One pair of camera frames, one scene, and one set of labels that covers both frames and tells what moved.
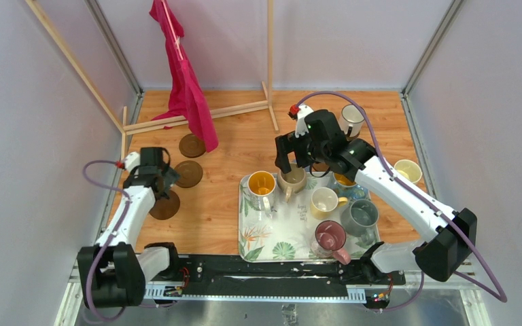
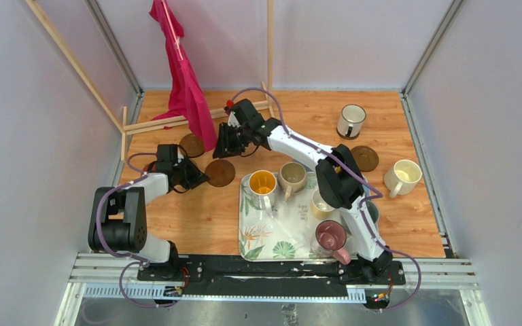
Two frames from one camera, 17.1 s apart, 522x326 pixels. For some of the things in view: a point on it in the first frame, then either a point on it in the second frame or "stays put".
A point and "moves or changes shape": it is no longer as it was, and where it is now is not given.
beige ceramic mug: [296, 180] stays put
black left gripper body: [170, 177] → [183, 168]
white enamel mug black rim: [351, 120] stays put
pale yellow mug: [324, 202] stays put
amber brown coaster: [191, 174] moves or changes shape
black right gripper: [286, 144] → [225, 145]
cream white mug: [409, 169] stays put
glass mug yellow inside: [261, 195] stays put
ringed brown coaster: [192, 146] stays put
